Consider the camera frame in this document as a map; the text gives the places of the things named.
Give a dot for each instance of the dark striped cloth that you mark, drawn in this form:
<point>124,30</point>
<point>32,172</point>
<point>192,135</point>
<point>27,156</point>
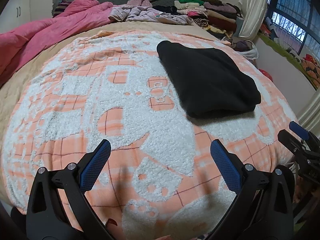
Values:
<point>61,7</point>

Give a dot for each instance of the white plastic bag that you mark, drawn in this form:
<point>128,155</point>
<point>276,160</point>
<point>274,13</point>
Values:
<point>251,53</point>

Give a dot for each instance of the peach and white plush blanket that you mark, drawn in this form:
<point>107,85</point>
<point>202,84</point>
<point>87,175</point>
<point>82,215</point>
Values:
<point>100,105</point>

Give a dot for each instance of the white radiator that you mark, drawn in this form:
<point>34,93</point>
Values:
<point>311,112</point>

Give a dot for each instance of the black sweater with orange cuffs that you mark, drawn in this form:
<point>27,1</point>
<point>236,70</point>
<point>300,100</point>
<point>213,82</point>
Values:
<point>207,80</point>

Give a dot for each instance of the green ledge cover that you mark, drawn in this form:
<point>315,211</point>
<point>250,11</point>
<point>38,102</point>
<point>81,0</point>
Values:
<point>280,47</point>

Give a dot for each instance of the barred window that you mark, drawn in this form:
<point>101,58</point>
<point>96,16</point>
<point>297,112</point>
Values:
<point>292,5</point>

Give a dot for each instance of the white wardrobe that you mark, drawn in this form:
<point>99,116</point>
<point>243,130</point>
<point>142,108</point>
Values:
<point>22,5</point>

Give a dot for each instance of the pink quilt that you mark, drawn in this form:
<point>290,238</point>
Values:
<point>50,30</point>

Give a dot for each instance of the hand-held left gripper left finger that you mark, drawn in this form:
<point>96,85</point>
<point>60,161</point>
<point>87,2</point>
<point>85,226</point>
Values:
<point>96,165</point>

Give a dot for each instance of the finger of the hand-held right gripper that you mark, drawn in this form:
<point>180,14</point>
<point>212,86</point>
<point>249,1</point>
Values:
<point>287,138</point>
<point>298,130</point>

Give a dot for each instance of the beige bed sheet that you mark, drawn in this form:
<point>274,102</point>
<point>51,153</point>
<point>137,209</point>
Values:
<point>15,85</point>

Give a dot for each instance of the white curtain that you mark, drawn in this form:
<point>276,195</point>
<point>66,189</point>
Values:
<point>252,12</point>

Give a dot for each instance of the red plastic bag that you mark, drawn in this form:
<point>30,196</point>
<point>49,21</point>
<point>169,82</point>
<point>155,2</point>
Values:
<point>266,74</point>

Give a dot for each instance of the dark navy garment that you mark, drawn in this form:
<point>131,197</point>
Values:
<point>165,8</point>

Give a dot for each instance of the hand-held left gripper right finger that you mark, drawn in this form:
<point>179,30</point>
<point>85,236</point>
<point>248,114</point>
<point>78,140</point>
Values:
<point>225,166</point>

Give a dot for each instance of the stack of folded clothes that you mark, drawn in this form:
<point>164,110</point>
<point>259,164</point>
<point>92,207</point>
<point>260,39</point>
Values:
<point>220,17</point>

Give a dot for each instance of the lilac striped garment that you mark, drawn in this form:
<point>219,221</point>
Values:
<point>150,16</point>

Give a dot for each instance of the mauve fuzzy garment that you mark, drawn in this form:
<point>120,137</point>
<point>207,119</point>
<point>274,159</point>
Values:
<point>141,2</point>

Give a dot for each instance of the floral cloth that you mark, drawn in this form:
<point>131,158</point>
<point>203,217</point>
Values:
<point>311,68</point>

